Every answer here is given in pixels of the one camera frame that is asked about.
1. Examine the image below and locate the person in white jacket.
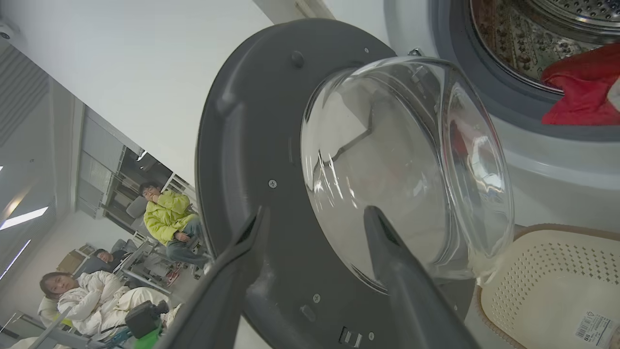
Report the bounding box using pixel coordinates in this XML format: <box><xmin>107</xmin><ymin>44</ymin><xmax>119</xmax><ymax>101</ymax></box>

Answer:
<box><xmin>39</xmin><ymin>271</ymin><xmax>171</xmax><ymax>338</ymax></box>

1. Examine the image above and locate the person in yellow jacket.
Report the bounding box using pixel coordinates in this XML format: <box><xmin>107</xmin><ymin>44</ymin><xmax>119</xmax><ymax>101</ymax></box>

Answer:
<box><xmin>139</xmin><ymin>182</ymin><xmax>210</xmax><ymax>266</ymax></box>

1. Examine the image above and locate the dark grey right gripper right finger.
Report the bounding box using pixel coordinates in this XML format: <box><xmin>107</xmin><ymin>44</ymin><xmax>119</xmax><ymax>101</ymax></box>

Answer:
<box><xmin>363</xmin><ymin>206</ymin><xmax>480</xmax><ymax>349</ymax></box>

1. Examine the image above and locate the cream laundry basket brown rim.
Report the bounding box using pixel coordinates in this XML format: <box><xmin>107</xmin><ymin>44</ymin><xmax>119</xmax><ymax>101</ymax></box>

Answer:
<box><xmin>477</xmin><ymin>224</ymin><xmax>620</xmax><ymax>349</ymax></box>

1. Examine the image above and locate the white printed barcode label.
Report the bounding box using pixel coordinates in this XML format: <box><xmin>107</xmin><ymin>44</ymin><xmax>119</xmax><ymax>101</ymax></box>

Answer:
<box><xmin>575</xmin><ymin>312</ymin><xmax>616</xmax><ymax>346</ymax></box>

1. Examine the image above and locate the brown cardboard box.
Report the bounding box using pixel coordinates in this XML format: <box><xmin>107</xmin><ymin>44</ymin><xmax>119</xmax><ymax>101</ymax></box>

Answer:
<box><xmin>57</xmin><ymin>250</ymin><xmax>86</xmax><ymax>273</ymax></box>

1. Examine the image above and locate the person in dark clothes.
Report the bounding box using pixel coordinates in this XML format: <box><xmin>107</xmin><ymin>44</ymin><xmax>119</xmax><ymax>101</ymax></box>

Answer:
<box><xmin>73</xmin><ymin>249</ymin><xmax>127</xmax><ymax>278</ymax></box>

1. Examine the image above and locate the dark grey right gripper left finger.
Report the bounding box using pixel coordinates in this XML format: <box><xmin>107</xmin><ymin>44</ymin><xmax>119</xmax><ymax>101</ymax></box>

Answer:
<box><xmin>155</xmin><ymin>206</ymin><xmax>269</xmax><ymax>349</ymax></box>

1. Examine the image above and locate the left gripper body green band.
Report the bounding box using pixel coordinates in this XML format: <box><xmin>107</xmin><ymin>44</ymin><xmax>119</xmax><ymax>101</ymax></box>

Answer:
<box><xmin>133</xmin><ymin>324</ymin><xmax>163</xmax><ymax>349</ymax></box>

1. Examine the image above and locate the stainless steel washing machine drum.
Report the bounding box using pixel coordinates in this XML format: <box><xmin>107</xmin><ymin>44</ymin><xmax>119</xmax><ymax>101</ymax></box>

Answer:
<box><xmin>470</xmin><ymin>0</ymin><xmax>620</xmax><ymax>93</ymax></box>

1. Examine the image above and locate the plain red garment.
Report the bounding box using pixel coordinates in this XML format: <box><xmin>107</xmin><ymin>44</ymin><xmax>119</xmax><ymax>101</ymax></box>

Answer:
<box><xmin>540</xmin><ymin>43</ymin><xmax>620</xmax><ymax>127</ymax></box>

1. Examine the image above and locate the left camera cable teal plug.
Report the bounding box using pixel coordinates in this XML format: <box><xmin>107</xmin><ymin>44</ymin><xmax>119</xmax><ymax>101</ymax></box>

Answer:
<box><xmin>99</xmin><ymin>326</ymin><xmax>135</xmax><ymax>349</ymax></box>

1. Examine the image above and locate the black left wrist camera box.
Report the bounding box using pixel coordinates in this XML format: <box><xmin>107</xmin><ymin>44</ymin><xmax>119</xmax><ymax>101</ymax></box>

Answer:
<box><xmin>125</xmin><ymin>301</ymin><xmax>170</xmax><ymax>339</ymax></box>

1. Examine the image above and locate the white front-load washing machine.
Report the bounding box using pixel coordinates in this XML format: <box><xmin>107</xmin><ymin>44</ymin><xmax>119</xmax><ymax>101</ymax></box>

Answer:
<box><xmin>385</xmin><ymin>0</ymin><xmax>620</xmax><ymax>233</ymax></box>

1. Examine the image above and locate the long ceiling light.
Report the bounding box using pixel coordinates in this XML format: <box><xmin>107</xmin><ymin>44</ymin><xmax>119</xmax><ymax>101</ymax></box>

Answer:
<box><xmin>0</xmin><ymin>239</ymin><xmax>31</xmax><ymax>280</ymax></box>

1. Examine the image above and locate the transparent washer door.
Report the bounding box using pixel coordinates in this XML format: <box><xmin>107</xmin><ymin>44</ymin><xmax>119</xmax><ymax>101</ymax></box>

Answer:
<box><xmin>195</xmin><ymin>18</ymin><xmax>515</xmax><ymax>349</ymax></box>

